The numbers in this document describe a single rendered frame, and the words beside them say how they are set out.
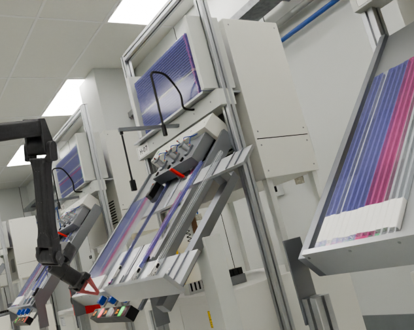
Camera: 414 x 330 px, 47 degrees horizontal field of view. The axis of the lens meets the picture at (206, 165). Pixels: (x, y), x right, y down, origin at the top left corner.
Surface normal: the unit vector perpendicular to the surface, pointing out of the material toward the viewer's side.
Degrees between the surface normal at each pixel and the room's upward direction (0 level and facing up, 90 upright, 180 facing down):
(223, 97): 90
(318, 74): 90
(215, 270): 90
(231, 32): 90
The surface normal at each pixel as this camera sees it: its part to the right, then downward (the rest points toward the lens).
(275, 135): 0.53, -0.28
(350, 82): -0.81, 0.11
